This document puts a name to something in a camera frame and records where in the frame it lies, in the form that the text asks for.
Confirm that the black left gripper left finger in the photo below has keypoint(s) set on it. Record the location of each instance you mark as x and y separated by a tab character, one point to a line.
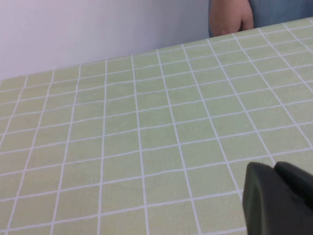
264	203

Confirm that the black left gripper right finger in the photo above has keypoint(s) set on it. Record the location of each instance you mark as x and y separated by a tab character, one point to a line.
297	178

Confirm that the person's right hand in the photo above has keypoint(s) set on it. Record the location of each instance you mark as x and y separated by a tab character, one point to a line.
230	17

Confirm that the green checked tablecloth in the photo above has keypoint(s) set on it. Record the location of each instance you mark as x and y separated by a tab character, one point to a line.
146	137

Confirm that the blue jeans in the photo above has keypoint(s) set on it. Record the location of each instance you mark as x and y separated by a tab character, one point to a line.
281	11

